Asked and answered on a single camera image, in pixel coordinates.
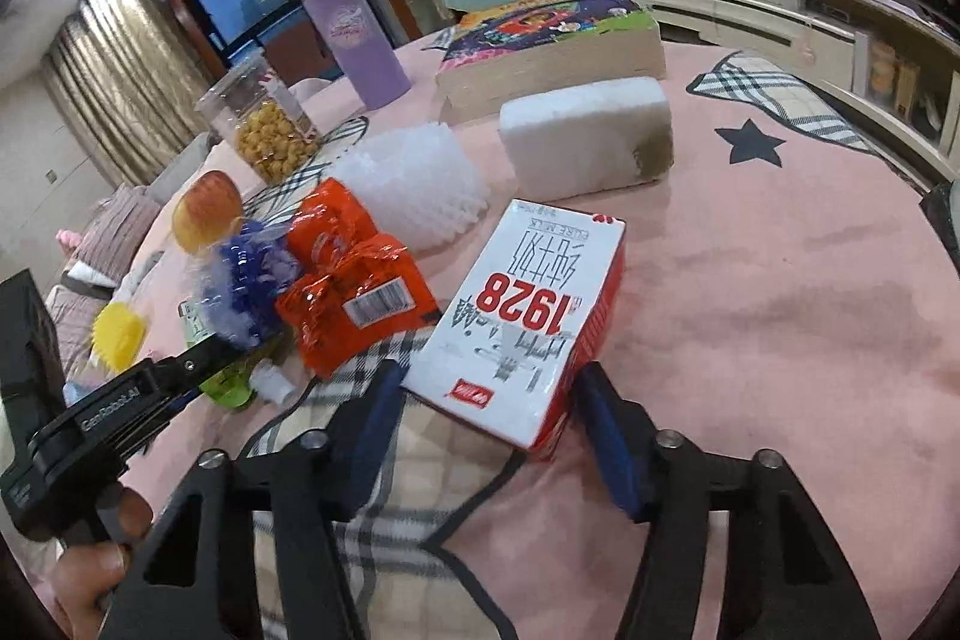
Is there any white foam fruit net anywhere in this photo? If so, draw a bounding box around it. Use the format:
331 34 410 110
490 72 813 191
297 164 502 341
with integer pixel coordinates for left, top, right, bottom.
326 126 490 251

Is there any small yellow foam fruit net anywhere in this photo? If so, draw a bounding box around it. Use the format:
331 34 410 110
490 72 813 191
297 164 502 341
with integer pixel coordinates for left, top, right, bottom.
91 301 145 371

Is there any clear jar of yellow snacks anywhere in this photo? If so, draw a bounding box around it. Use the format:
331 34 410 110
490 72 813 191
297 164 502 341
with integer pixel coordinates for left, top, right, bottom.
195 51 323 185

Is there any green drink pouch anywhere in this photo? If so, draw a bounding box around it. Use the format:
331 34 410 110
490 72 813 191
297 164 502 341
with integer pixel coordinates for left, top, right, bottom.
180 299 301 412

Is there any grey sofa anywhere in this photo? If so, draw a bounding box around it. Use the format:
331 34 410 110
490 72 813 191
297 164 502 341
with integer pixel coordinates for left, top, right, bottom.
45 130 218 378

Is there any thick colourful book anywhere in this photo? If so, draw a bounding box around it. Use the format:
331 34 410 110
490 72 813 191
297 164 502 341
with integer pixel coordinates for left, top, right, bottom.
435 0 667 120

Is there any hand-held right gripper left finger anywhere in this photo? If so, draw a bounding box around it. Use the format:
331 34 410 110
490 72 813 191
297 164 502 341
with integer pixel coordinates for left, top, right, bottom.
97 359 410 640

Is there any person's left hand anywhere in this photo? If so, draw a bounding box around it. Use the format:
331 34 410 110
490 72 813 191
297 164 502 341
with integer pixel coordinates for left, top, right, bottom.
52 486 155 633

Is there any red yellow apple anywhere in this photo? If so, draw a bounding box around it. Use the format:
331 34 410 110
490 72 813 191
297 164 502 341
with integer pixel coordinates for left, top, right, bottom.
172 170 245 253

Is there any white red milk carton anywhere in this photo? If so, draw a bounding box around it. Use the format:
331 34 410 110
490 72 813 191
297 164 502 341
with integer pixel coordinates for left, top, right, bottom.
401 197 627 463

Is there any blue foil wrapper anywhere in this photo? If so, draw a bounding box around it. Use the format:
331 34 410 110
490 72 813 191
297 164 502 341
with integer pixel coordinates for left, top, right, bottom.
196 220 301 348

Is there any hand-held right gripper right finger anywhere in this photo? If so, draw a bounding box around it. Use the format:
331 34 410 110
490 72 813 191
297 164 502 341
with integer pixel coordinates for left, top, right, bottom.
574 359 882 640

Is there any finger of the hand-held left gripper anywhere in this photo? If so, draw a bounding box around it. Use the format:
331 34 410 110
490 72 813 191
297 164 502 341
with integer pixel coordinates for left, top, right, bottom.
148 332 246 414

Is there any white foam block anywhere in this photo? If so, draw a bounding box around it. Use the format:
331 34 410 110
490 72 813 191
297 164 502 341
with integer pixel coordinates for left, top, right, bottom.
499 76 676 199

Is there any white television cabinet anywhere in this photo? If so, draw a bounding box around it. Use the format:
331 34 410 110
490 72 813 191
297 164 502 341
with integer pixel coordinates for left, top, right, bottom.
619 0 960 191

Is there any purple bottle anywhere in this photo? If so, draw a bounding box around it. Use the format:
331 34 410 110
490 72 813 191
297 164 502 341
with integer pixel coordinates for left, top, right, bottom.
292 0 412 110

